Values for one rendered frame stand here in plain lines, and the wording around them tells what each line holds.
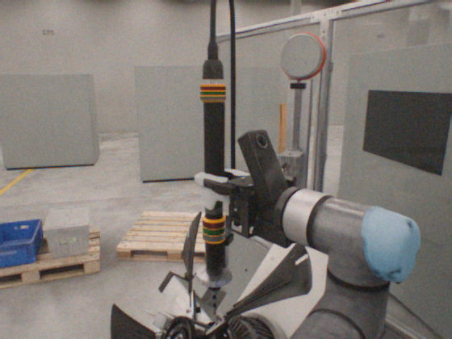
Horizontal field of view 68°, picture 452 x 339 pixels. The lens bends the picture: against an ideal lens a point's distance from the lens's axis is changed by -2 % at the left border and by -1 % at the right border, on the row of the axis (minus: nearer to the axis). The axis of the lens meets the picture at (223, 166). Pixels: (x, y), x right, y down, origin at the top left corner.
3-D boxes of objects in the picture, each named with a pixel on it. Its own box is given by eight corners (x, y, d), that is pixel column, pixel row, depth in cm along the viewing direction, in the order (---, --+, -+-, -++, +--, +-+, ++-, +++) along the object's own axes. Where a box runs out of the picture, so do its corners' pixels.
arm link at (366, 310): (299, 364, 41) (303, 286, 39) (332, 315, 50) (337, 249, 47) (366, 399, 37) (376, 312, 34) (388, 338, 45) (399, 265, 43)
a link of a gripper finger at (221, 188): (197, 189, 56) (240, 200, 50) (197, 180, 55) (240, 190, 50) (216, 182, 59) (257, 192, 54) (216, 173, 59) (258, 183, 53)
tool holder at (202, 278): (210, 260, 72) (210, 217, 70) (241, 267, 69) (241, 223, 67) (190, 282, 64) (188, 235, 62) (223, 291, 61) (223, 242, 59)
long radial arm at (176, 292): (240, 334, 99) (213, 324, 93) (226, 357, 98) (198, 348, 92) (196, 285, 123) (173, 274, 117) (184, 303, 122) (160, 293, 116)
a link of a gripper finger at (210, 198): (184, 205, 61) (223, 218, 55) (183, 173, 60) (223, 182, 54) (196, 200, 63) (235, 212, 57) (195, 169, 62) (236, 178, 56)
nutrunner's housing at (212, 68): (210, 280, 69) (207, 43, 58) (227, 285, 67) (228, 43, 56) (201, 290, 66) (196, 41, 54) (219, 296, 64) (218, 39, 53)
